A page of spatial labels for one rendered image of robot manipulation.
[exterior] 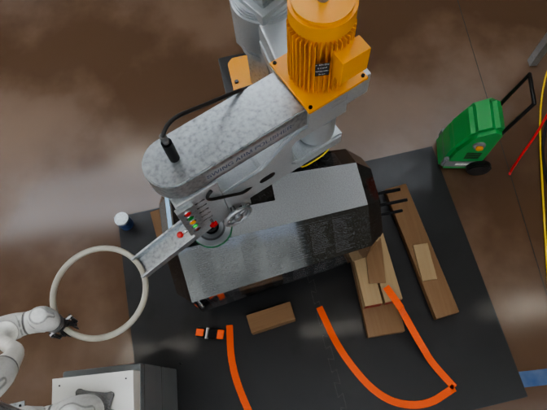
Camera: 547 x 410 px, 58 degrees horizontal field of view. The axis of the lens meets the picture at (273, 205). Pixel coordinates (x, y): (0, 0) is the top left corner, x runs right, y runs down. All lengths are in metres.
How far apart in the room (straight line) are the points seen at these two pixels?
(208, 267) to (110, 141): 1.70
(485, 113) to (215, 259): 1.95
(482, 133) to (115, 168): 2.63
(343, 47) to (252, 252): 1.35
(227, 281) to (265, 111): 1.18
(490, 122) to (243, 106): 1.92
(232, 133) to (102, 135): 2.34
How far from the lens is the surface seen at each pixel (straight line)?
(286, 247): 2.73
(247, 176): 2.16
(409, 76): 4.22
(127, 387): 2.60
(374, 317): 3.35
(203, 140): 1.91
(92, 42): 4.69
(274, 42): 2.41
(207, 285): 2.81
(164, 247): 2.61
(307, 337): 3.38
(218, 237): 2.64
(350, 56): 1.76
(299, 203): 2.70
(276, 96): 1.98
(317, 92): 1.93
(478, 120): 3.48
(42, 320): 2.39
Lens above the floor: 3.38
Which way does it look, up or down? 69 degrees down
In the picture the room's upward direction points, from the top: 8 degrees counter-clockwise
